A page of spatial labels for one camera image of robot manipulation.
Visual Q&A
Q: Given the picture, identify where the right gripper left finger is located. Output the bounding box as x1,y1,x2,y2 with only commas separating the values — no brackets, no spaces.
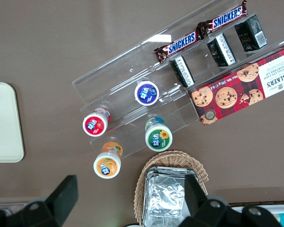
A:
0,175,79,227

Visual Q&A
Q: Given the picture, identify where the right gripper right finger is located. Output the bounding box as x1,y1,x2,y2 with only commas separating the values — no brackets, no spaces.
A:
179,174,284,227

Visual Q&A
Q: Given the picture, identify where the light wicker basket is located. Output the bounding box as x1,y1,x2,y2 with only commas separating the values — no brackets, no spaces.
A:
133,149,209,227

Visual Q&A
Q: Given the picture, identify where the beige plastic tray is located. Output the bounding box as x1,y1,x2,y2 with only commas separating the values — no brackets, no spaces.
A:
0,82,25,163

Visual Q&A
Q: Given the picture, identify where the stack of foil containers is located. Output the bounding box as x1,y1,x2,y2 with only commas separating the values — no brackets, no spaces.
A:
142,165,201,227

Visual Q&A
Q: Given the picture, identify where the orange lid gum bottle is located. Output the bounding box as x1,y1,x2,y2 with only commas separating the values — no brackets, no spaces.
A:
93,141,124,179

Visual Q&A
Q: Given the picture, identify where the green lid gum bottle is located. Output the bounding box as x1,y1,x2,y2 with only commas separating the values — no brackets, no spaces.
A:
144,117,173,152

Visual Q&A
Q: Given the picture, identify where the red lid gum bottle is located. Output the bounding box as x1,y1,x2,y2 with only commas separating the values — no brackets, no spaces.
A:
82,107,112,137

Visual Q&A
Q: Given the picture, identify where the red Walkers shortbread box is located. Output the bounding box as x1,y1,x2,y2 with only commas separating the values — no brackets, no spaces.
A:
187,44,284,126

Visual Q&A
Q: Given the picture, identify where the blue lid gum bottle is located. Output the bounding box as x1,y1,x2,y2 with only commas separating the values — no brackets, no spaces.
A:
134,80,160,106

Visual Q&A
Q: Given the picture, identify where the small black snack box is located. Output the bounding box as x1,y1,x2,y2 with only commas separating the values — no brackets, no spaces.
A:
207,32,236,68
169,54,196,88
234,14,268,52

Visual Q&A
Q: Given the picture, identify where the clear acrylic stepped riser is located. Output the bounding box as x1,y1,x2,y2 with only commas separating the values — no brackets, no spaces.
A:
140,0,284,126
71,43,201,159

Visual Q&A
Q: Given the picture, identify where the Snickers chocolate bar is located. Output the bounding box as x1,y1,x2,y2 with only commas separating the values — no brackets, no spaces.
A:
153,30,204,64
196,0,249,40

